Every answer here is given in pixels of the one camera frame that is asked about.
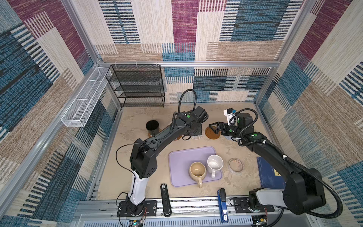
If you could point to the black mug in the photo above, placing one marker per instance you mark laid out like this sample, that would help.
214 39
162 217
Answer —
152 128

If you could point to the white wire wall basket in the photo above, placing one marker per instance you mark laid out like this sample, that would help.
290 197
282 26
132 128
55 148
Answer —
83 105

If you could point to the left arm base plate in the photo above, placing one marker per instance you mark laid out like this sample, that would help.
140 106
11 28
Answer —
145 208

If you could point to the black wire mesh shelf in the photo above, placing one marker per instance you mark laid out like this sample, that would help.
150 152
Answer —
137 85

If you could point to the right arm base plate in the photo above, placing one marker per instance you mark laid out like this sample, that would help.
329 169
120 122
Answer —
241 206

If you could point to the black stapler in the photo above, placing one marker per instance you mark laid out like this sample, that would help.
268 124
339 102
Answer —
167 209

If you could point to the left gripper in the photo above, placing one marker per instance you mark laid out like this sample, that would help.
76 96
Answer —
199 130

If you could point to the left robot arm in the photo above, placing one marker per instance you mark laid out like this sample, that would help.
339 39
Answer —
143 159

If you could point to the dark blue booklet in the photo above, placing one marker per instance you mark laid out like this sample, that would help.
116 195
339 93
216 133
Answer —
269 177

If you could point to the lilac plastic tray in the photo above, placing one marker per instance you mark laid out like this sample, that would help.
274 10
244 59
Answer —
180 162

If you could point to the blue stapler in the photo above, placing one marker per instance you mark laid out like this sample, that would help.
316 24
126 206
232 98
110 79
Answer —
221 196

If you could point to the multicolour braided round coaster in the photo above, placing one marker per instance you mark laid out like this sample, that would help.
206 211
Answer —
196 137

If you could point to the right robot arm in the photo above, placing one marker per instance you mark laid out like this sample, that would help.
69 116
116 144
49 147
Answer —
304 188

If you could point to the beige mug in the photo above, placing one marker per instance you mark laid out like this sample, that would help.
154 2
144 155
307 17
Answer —
197 172

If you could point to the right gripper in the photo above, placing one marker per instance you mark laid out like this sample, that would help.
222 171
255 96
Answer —
223 125

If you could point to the white mug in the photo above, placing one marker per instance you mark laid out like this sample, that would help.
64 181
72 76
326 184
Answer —
214 165

